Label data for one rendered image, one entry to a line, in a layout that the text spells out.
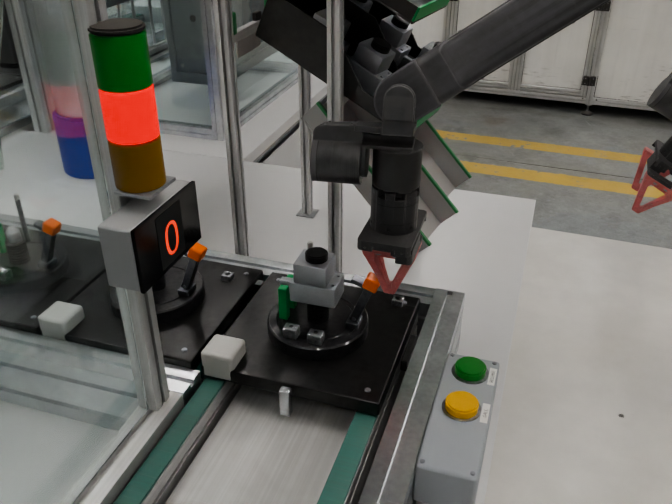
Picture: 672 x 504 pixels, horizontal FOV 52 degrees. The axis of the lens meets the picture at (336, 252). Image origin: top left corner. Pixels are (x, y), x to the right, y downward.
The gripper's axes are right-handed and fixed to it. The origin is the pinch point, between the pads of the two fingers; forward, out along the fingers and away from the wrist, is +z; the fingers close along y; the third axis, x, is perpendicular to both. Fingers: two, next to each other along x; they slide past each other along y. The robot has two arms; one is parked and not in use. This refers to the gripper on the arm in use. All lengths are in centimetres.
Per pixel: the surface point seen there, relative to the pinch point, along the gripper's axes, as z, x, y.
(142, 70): -31.1, -19.9, 19.2
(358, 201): 20, -21, -62
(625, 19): 40, 56, -402
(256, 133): 20, -60, -95
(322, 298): 2.5, -8.5, 1.7
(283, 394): 10.2, -10.1, 12.6
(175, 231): -13.9, -19.5, 17.6
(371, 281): -0.7, -2.3, 0.5
